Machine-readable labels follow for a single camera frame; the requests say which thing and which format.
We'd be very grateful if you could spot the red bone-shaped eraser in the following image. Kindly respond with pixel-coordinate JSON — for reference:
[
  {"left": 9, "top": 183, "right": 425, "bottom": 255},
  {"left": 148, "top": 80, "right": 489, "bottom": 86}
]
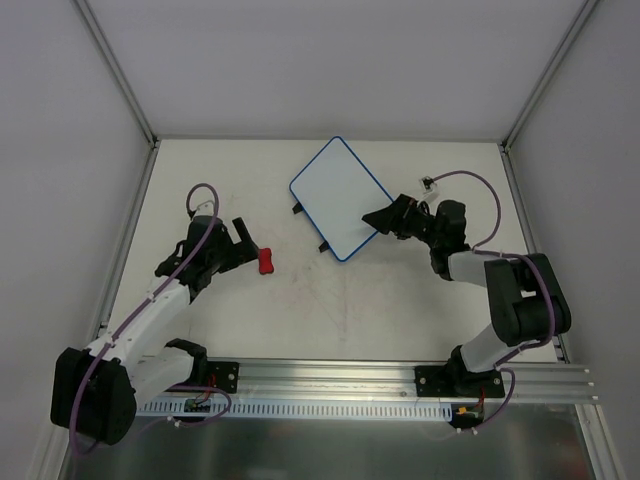
[{"left": 258, "top": 248, "right": 275, "bottom": 275}]

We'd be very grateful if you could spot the blue framed whiteboard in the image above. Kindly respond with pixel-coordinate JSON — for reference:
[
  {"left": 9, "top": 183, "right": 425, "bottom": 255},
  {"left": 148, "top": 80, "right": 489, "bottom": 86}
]
[{"left": 289, "top": 136, "right": 393, "bottom": 262}]

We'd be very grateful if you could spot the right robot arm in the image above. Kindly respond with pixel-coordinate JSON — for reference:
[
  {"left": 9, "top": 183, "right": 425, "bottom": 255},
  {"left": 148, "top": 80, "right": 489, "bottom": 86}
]
[{"left": 362, "top": 194, "right": 571, "bottom": 399}]

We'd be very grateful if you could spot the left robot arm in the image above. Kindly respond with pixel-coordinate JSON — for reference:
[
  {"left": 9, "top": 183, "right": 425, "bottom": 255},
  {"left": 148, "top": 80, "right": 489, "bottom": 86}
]
[{"left": 50, "top": 214, "right": 260, "bottom": 445}]

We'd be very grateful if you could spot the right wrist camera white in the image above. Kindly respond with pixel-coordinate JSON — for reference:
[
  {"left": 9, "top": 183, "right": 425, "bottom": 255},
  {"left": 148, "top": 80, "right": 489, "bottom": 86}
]
[{"left": 419, "top": 176, "right": 439, "bottom": 203}]

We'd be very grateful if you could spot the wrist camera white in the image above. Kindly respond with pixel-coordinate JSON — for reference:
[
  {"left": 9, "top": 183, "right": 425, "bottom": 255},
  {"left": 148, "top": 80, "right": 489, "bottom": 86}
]
[
  {"left": 194, "top": 199, "right": 216, "bottom": 216},
  {"left": 419, "top": 176, "right": 439, "bottom": 203}
]

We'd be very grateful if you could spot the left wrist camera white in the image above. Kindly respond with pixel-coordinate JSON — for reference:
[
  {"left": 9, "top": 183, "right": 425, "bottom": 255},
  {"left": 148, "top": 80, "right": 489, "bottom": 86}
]
[{"left": 194, "top": 199, "right": 216, "bottom": 216}]

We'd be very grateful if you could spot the whiteboard wire stand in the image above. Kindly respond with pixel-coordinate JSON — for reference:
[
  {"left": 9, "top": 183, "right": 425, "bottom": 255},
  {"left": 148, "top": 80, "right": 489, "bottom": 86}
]
[{"left": 291, "top": 202, "right": 334, "bottom": 254}]

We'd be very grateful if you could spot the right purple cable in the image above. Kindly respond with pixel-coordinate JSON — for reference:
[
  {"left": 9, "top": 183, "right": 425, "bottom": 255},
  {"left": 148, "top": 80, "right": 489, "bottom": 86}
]
[{"left": 424, "top": 170, "right": 559, "bottom": 441}]

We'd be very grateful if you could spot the purple cable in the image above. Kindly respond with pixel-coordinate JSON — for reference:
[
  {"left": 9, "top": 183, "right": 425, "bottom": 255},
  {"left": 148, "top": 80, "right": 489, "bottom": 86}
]
[
  {"left": 69, "top": 183, "right": 234, "bottom": 459},
  {"left": 424, "top": 170, "right": 559, "bottom": 441}
]

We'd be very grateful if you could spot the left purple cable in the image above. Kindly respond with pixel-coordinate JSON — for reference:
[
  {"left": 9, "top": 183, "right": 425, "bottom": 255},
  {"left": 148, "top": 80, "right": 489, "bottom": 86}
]
[{"left": 69, "top": 183, "right": 234, "bottom": 459}]

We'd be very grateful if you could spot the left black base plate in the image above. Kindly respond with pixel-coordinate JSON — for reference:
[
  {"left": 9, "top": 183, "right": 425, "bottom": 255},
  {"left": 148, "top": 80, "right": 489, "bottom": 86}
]
[{"left": 201, "top": 360, "right": 240, "bottom": 394}]

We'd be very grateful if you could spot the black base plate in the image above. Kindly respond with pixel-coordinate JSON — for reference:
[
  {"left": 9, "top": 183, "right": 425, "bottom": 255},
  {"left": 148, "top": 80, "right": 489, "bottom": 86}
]
[
  {"left": 201, "top": 360, "right": 240, "bottom": 394},
  {"left": 414, "top": 365, "right": 505, "bottom": 399}
]

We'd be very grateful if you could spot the aluminium mounting rail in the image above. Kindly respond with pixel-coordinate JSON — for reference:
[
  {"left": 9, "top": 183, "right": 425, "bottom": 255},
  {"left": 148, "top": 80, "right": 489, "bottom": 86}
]
[{"left": 134, "top": 357, "right": 599, "bottom": 404}]

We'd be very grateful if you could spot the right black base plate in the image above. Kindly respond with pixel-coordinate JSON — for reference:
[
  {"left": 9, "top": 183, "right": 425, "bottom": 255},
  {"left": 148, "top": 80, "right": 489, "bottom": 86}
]
[{"left": 414, "top": 365, "right": 505, "bottom": 399}]

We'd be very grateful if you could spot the slotted cable duct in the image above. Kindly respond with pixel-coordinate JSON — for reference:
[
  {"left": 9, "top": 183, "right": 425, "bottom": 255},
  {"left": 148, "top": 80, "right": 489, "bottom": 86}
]
[{"left": 137, "top": 395, "right": 453, "bottom": 423}]

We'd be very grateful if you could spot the left aluminium frame post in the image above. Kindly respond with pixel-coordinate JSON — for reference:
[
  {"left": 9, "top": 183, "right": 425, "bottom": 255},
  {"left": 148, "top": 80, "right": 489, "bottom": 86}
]
[{"left": 71, "top": 0, "right": 158, "bottom": 148}]

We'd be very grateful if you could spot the aluminium frame post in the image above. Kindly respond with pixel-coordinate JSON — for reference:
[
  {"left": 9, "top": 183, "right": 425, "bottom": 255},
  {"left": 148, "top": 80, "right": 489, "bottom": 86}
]
[
  {"left": 71, "top": 0, "right": 158, "bottom": 148},
  {"left": 501, "top": 0, "right": 601, "bottom": 153}
]

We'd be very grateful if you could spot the right aluminium frame post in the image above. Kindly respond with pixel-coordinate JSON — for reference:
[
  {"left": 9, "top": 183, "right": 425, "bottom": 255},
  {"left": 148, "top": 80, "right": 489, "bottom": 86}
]
[{"left": 501, "top": 0, "right": 601, "bottom": 153}]

